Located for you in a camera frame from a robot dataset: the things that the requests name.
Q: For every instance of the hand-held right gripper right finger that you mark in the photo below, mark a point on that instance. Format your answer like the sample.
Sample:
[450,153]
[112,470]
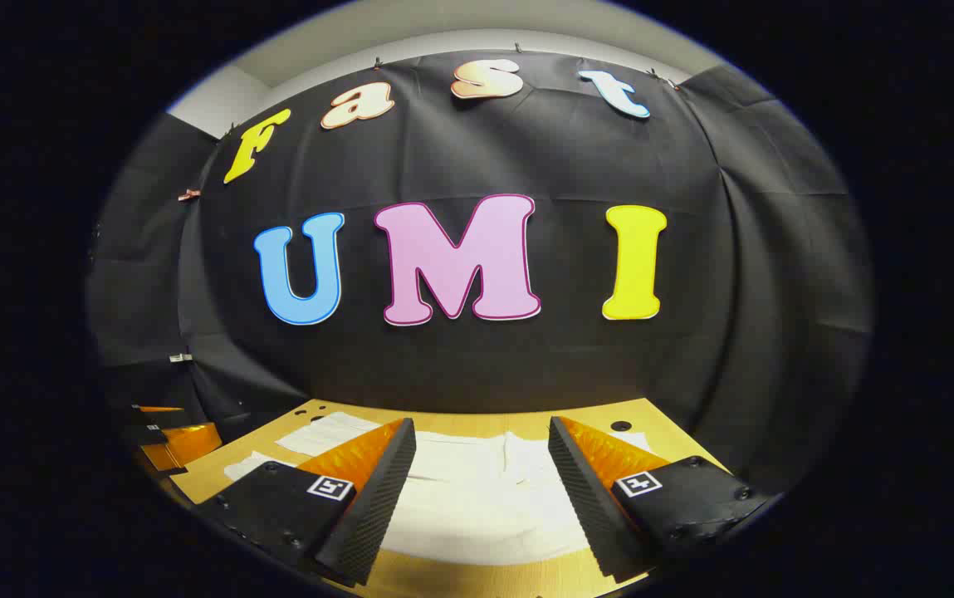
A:
[584,498]

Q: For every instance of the white jeans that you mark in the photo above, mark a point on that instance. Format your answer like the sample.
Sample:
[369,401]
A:
[476,507]

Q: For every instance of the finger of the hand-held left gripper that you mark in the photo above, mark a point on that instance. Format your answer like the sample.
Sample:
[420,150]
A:
[190,442]
[159,414]

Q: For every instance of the black backdrop cloth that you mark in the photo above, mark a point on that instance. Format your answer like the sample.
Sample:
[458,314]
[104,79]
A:
[526,149]

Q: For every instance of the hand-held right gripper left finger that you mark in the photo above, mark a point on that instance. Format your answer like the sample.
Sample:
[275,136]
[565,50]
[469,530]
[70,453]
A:
[377,498]

